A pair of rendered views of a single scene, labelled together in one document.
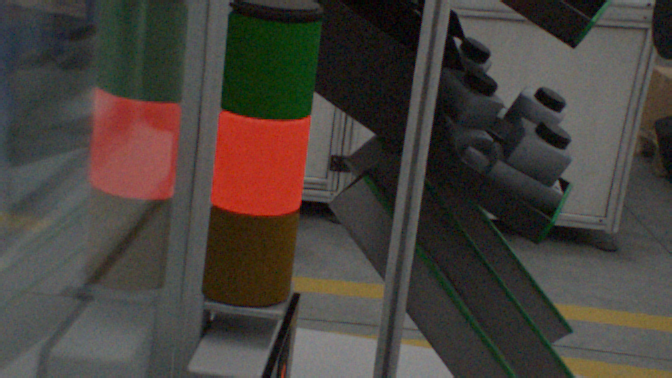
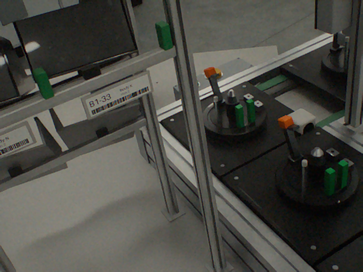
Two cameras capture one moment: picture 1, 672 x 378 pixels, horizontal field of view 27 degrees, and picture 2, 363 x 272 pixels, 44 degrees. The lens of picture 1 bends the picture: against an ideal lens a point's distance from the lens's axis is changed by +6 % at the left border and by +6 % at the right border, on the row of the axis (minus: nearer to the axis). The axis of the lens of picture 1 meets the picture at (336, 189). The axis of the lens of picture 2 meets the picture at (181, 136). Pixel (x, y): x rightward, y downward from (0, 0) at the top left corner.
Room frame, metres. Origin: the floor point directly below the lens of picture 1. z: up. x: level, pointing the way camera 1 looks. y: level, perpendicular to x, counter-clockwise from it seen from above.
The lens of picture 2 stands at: (1.33, 0.55, 1.55)
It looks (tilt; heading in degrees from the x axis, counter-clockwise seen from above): 37 degrees down; 243
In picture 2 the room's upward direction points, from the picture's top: 11 degrees counter-clockwise
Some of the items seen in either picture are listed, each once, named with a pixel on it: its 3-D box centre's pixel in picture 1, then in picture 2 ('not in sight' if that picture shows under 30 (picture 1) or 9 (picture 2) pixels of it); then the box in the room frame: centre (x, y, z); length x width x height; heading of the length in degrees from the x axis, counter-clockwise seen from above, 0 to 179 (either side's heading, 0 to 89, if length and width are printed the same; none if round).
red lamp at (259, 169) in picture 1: (258, 156); not in sight; (0.68, 0.04, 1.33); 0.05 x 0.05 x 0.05
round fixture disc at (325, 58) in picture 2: not in sight; (351, 61); (0.53, -0.07, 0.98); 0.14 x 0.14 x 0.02
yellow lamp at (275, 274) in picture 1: (248, 246); not in sight; (0.68, 0.04, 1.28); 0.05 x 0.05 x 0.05
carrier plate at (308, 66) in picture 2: not in sight; (351, 68); (0.53, -0.07, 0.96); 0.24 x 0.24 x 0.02; 86
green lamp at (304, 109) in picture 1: (268, 61); not in sight; (0.68, 0.04, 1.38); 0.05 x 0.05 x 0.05
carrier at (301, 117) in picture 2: not in sight; (233, 106); (0.86, -0.09, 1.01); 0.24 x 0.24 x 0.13; 86
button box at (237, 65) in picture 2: not in sight; (215, 85); (0.77, -0.30, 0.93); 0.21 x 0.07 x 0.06; 176
